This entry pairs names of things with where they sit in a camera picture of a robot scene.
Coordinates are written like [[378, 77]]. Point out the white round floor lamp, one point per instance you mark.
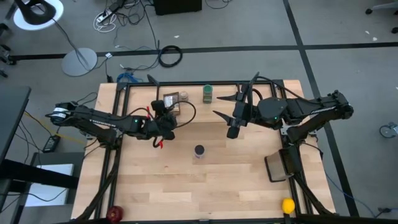
[[53, 15]]

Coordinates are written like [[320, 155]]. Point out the office chair base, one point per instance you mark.
[[385, 6]]

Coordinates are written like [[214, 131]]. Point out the black box with mesh face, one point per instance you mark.
[[276, 166]]

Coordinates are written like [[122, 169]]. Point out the yellow lemon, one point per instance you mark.
[[288, 205]]

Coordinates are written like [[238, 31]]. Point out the black desk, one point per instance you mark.
[[12, 118]]

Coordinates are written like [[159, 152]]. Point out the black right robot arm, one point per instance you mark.
[[311, 107]]

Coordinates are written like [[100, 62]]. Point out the small clear spice jar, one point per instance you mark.
[[183, 95]]

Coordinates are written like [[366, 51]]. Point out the black power adapter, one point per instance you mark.
[[51, 143]]

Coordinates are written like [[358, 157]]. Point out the white power strip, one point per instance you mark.
[[104, 16]]

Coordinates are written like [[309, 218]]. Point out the large black box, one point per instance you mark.
[[177, 7]]

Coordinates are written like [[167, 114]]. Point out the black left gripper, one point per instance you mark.
[[161, 124]]

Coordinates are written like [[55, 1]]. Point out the green oregano jar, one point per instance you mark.
[[207, 93]]

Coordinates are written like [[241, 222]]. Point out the red apple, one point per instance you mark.
[[114, 214]]

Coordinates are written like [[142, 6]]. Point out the gray caster wheel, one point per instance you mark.
[[387, 131]]

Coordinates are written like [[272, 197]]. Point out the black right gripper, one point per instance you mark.
[[241, 109]]

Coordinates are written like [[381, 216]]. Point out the wooden shelf with black legs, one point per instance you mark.
[[202, 110]]

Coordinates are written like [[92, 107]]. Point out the white panel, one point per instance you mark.
[[49, 169]]

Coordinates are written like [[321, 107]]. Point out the gray disc stand base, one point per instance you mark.
[[74, 63]]

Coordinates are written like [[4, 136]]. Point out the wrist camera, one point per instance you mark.
[[158, 107], [233, 131]]

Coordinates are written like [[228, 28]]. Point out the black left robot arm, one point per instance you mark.
[[102, 121]]

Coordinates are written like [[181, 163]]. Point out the purple-label spice jar black lid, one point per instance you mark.
[[199, 151]]

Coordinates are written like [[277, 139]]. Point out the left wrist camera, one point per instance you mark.
[[158, 107]]

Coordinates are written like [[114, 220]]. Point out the black stand with casters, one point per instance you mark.
[[4, 53]]

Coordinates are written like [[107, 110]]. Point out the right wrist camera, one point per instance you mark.
[[233, 131]]

